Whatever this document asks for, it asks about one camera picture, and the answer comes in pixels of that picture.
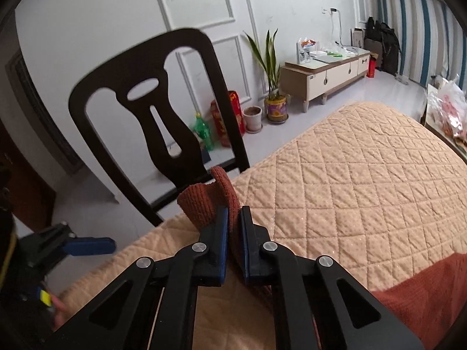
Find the rust red knit sweater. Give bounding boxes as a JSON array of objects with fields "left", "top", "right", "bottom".
[{"left": 177, "top": 166, "right": 466, "bottom": 349}]

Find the person's left hand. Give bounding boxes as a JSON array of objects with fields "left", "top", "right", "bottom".
[{"left": 51, "top": 295, "right": 68, "bottom": 331}]

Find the peach quilted table cover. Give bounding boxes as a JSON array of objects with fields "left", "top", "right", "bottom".
[{"left": 59, "top": 100, "right": 467, "bottom": 350}]

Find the green plastic bottle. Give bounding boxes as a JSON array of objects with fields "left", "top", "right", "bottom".
[{"left": 194, "top": 112, "right": 214, "bottom": 151}]

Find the red gift box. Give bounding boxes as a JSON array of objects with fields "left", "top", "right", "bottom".
[{"left": 210, "top": 89, "right": 246, "bottom": 149}]

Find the empty terracotta flower pot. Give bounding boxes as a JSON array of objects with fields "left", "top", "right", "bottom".
[{"left": 243, "top": 106, "right": 263, "bottom": 134}]

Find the snake plant in yellow pot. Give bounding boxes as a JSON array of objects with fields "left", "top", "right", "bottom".
[{"left": 245, "top": 30, "right": 288, "bottom": 125}]

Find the white low tv cabinet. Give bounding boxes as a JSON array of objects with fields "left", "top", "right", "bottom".
[{"left": 279, "top": 48, "right": 370, "bottom": 113}]

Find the white plastic bag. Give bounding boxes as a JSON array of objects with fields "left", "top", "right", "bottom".
[{"left": 427, "top": 75, "right": 466, "bottom": 152}]

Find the red thermos on floor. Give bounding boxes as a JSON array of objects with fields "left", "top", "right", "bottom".
[{"left": 367, "top": 52, "right": 378, "bottom": 78}]

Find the black backpack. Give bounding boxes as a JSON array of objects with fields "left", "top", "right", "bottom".
[{"left": 364, "top": 17, "right": 400, "bottom": 76}]

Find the blue striped curtain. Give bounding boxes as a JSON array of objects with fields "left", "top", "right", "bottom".
[{"left": 368, "top": 0, "right": 466, "bottom": 90}]

